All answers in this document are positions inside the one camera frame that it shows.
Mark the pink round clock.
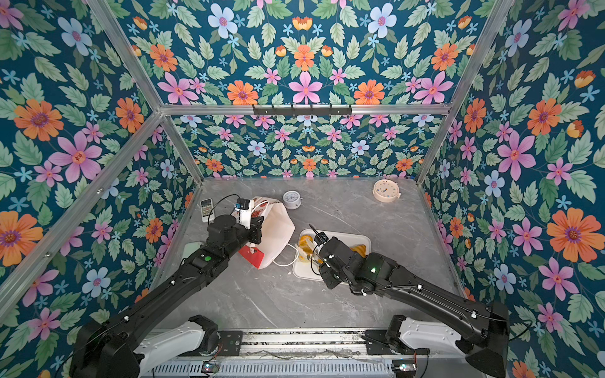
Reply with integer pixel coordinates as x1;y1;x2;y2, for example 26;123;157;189
372;179;401;203

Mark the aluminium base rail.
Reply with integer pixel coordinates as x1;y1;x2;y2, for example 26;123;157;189
108;328;497;360

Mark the green silicone pad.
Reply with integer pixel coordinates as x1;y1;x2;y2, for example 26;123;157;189
183;242;203;259

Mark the white plastic tray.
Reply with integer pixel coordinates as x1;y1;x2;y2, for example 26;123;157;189
292;230;372;282

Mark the red white paper bag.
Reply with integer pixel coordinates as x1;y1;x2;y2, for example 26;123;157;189
239;196;295;269

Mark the white remote control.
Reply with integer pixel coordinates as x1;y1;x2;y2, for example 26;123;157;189
199;198;214;223

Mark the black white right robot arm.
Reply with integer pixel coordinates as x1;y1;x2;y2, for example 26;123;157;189
314;233;510;377

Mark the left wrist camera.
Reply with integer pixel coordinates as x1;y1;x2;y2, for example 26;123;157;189
235;198;254;229

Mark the yellow fake croissant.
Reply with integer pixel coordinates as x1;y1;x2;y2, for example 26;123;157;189
350;244;368;258

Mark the round yellow fake bun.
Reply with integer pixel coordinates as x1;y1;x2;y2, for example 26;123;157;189
298;235;316;257

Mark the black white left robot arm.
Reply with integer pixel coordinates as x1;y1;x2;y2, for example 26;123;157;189
69;214;265;377

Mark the black hook rail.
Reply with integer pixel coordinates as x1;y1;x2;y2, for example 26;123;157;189
252;105;353;117

